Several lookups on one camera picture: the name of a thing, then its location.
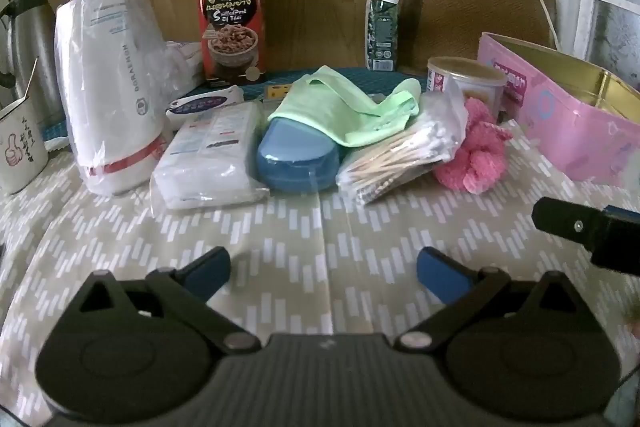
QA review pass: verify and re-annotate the bag of cotton swabs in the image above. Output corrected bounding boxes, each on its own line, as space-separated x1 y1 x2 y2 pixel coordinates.
336 79 471 206

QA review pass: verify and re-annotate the pink fluffy cloth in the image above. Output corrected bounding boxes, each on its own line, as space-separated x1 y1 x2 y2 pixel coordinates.
432 97 513 194

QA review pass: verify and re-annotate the green drink carton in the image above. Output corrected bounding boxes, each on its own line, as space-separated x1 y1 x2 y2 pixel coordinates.
364 0 401 72

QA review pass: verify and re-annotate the pink tin box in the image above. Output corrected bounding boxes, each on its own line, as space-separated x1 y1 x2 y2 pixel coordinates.
475 32 640 190

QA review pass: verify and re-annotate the red cereal box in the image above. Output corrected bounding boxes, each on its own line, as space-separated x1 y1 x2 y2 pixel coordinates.
196 0 267 88

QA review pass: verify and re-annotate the blue plastic case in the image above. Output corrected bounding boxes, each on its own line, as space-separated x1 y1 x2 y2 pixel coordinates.
256 117 342 194

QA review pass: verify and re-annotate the flat white cotton pack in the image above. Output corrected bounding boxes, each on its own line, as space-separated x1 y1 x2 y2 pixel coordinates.
150 101 271 210

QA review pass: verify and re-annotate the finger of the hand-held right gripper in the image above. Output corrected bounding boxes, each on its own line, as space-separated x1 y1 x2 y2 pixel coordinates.
532 197 640 279

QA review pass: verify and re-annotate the teal checked mat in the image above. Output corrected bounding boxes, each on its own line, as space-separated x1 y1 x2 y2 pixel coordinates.
40 67 431 146

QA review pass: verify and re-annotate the white enamel mug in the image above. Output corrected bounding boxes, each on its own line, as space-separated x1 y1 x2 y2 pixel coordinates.
0 97 50 196

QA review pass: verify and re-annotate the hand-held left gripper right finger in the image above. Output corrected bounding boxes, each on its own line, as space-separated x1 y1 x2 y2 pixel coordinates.
394 247 583 354

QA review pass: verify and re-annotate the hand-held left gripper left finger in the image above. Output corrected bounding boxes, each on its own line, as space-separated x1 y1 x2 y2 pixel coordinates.
75 247 263 354

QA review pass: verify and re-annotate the yellow card box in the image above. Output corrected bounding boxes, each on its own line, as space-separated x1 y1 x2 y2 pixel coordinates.
263 83 292 102

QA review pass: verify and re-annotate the small white tissue pack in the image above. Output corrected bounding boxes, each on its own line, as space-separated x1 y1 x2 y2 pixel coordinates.
166 85 245 130

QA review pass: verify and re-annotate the light green cloth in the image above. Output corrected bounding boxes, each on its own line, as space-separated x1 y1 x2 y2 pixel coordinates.
267 66 421 148

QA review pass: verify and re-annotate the thin wooden stick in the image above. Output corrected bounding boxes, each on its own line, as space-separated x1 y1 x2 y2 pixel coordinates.
22 57 40 102

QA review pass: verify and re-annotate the stainless steel thermos jug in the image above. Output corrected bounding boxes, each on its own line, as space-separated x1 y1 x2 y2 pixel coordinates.
0 0 63 122

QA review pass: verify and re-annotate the crumpled clear plastic bag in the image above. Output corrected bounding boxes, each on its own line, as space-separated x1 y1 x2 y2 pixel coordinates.
165 41 206 94

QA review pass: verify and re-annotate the tall white plastic pack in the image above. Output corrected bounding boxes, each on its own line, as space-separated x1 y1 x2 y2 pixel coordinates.
54 0 174 196

